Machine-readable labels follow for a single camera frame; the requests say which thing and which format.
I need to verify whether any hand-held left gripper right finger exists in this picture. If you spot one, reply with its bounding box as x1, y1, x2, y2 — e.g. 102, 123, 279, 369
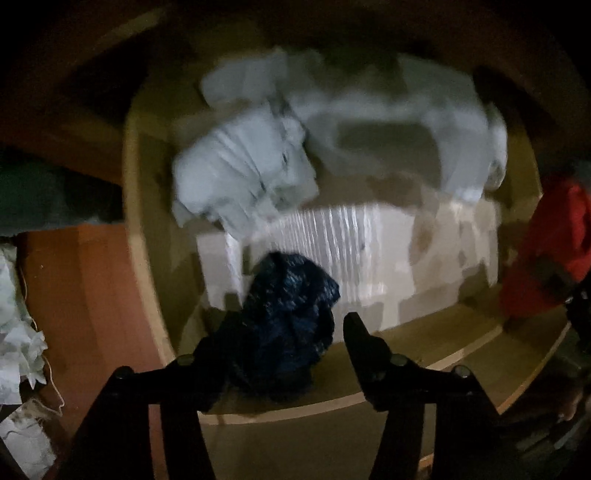
342, 312, 509, 480

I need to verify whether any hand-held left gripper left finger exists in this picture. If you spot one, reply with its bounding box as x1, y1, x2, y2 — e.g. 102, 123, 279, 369
60, 318, 241, 480

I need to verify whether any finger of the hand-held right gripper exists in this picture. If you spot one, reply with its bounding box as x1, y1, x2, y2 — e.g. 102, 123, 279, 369
526, 256, 578, 303

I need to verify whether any red garment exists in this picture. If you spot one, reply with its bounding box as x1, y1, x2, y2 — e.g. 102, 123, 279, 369
499, 178, 591, 319

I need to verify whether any dark blue patterned underwear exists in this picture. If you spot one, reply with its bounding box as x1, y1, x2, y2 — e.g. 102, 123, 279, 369
210, 251, 341, 407

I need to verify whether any wooden drawer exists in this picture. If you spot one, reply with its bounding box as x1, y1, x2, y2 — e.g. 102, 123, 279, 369
122, 46, 578, 480

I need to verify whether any pale grey garment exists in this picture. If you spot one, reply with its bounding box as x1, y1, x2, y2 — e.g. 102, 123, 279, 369
201, 48, 509, 204

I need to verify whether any light blue cloth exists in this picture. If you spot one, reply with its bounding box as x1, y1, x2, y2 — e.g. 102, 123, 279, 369
172, 111, 320, 232

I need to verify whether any blue checked cloth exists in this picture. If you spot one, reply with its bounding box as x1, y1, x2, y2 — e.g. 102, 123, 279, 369
0, 157, 125, 236

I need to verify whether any thin white cord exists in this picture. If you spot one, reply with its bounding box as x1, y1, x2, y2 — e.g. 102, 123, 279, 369
16, 263, 65, 418

